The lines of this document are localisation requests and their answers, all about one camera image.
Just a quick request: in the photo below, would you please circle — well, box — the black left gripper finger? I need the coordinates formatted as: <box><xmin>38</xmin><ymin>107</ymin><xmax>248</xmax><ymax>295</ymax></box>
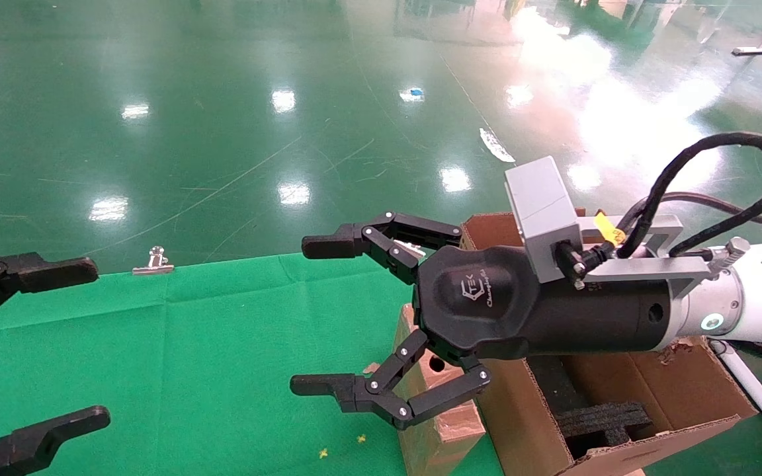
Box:
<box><xmin>0</xmin><ymin>405</ymin><xmax>111</xmax><ymax>476</ymax></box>
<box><xmin>0</xmin><ymin>249</ymin><xmax>99</xmax><ymax>338</ymax></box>

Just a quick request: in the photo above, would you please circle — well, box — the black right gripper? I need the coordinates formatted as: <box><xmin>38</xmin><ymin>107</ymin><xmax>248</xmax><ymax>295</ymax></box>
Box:
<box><xmin>290</xmin><ymin>212</ymin><xmax>673</xmax><ymax>430</ymax></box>

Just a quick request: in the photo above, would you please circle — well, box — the small brown cardboard box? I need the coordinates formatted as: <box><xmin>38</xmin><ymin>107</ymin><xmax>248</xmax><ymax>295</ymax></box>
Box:
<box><xmin>391</xmin><ymin>304</ymin><xmax>487</xmax><ymax>476</ymax></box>

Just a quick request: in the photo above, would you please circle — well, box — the large torn cardboard carton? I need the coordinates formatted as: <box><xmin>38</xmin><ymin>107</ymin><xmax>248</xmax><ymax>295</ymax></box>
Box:
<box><xmin>458</xmin><ymin>210</ymin><xmax>759</xmax><ymax>476</ymax></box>

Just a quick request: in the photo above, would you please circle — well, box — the green table cloth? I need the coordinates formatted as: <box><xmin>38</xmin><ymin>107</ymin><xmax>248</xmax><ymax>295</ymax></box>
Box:
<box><xmin>0</xmin><ymin>253</ymin><xmax>507</xmax><ymax>476</ymax></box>

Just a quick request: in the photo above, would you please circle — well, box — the black foam insert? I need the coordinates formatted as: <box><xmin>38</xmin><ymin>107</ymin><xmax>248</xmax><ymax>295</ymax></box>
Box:
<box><xmin>527</xmin><ymin>354</ymin><xmax>653</xmax><ymax>460</ymax></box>

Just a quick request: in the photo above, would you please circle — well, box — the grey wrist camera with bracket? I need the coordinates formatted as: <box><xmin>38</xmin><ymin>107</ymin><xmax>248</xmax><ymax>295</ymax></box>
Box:
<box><xmin>504</xmin><ymin>157</ymin><xmax>719</xmax><ymax>298</ymax></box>

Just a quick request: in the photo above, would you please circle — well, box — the yellow cable tag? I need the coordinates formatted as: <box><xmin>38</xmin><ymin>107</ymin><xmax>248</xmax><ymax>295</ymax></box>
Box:
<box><xmin>594</xmin><ymin>210</ymin><xmax>626</xmax><ymax>245</ymax></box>

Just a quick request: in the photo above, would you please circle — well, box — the thin black cable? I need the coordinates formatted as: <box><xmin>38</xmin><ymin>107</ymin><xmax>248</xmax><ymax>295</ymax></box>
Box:
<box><xmin>626</xmin><ymin>192</ymin><xmax>762</xmax><ymax>232</ymax></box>

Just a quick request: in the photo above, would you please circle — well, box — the thick black braided cable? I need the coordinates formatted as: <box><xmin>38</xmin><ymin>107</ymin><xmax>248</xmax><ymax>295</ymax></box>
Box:
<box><xmin>609</xmin><ymin>132</ymin><xmax>762</xmax><ymax>260</ymax></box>

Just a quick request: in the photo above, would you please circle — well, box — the white pipe frame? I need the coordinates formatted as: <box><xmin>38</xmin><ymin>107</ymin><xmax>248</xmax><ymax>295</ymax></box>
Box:
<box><xmin>708</xmin><ymin>338</ymin><xmax>762</xmax><ymax>463</ymax></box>

